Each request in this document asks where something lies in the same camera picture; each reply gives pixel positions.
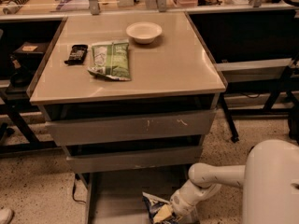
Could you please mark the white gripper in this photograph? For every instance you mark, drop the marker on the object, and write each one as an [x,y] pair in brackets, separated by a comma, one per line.
[181,205]

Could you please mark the blue chip bag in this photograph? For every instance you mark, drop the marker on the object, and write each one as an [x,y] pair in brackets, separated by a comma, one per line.
[154,203]

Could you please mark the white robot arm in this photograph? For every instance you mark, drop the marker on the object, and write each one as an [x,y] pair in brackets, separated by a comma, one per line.
[269,179]

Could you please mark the bottom open grey drawer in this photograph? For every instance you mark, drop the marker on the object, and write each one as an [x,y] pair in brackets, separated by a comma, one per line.
[116,197]

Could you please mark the middle grey drawer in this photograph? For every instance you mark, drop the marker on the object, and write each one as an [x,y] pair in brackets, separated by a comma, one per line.
[134,159]

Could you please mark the grey drawer cabinet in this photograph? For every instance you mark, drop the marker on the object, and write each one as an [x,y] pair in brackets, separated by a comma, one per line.
[172,74]

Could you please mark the top grey drawer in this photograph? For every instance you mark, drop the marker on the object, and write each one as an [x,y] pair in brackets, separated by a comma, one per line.
[129,128]

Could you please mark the green chip bag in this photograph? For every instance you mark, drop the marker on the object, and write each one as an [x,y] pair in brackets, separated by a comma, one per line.
[111,60]

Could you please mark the white shoe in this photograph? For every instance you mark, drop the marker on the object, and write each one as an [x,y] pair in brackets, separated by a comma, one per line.
[6,215]

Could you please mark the black snack bar packet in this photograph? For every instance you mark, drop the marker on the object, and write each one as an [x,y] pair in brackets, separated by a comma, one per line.
[77,55]

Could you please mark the black box under desk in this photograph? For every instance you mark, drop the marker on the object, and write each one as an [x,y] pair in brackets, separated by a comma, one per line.
[31,54]

